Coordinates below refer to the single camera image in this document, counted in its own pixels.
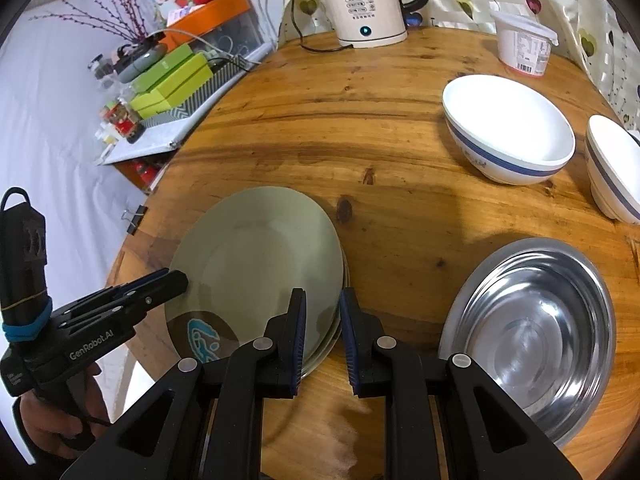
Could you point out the stainless steel bowl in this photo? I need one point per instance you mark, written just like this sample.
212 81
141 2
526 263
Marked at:
535 330

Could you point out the red items under shelf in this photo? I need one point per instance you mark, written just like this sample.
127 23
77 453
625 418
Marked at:
145 172

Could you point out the large lime green box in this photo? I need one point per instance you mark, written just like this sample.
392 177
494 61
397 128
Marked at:
182 82

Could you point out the cream electric kettle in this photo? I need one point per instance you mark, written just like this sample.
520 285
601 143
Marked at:
365 5

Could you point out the black white striped box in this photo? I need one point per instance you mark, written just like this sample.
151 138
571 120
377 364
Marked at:
200 97

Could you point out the person's left hand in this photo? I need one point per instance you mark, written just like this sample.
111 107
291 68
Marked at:
45 420

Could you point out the purple dried flower branches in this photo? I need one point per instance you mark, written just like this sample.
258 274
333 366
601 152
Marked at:
107 15

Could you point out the small glass jar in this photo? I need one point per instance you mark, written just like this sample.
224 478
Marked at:
102 72

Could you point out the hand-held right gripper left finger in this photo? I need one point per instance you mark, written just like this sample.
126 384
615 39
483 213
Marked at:
299 325

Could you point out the small lime green box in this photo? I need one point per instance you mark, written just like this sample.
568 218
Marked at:
150 104

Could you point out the white plastic tub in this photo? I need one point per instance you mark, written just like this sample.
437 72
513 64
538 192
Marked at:
525 47

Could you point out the small red figurines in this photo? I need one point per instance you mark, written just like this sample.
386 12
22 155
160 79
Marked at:
122 120

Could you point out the white shelf board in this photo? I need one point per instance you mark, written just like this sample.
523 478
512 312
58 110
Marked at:
145 145

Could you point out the grey handheld device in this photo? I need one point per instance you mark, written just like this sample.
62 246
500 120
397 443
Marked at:
142 62

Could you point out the dark green flat box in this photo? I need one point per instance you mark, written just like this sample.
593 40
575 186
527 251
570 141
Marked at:
170 65

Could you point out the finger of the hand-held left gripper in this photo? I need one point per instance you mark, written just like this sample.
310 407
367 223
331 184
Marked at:
160 295
120 292

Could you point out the black binder clip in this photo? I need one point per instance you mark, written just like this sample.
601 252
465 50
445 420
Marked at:
136 220

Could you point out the white bowl with blue stripe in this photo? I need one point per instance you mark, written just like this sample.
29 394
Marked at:
612 175
507 120

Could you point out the clear box with orange lid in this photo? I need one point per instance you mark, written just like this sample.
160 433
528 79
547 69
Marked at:
220 15

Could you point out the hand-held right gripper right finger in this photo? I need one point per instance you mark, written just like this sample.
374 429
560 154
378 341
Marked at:
350 340

